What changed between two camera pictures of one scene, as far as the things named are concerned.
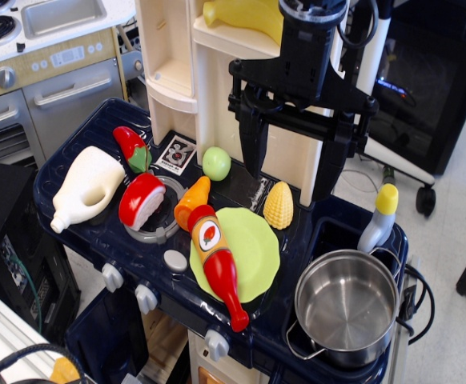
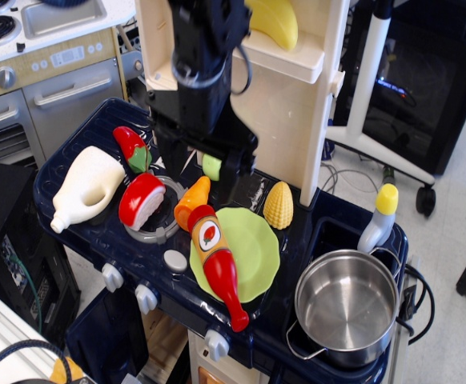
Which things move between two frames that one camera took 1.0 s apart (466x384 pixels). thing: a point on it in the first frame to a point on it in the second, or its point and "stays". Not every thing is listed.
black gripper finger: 335,152 to 235,167
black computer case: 20,261 stays
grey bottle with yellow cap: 379,228 stays
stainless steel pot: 347,303 stays
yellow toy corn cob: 279,207 stays
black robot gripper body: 302,78 to 198,112
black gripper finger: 254,130 to 173,152
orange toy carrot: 194,195 stays
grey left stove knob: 112,277 stays
